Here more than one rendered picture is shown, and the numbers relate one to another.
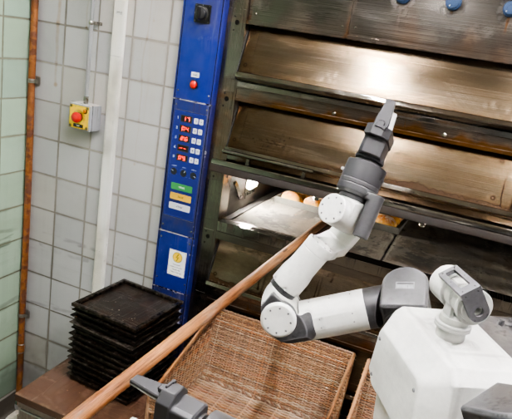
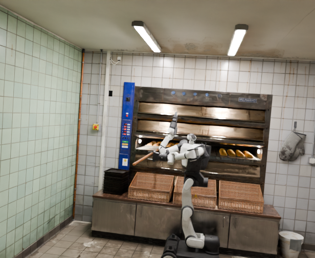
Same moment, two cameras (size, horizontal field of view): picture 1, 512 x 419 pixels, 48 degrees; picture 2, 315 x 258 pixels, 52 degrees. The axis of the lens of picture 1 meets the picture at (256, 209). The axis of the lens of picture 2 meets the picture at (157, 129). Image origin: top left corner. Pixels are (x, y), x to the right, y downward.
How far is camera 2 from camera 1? 2.77 m
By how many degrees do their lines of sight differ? 17
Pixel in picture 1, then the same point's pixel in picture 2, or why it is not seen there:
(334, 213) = (170, 130)
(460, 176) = (190, 129)
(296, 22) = (150, 99)
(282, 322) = (163, 151)
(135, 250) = (112, 161)
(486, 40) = (191, 100)
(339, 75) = (161, 110)
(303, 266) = (165, 141)
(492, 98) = (194, 111)
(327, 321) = (171, 150)
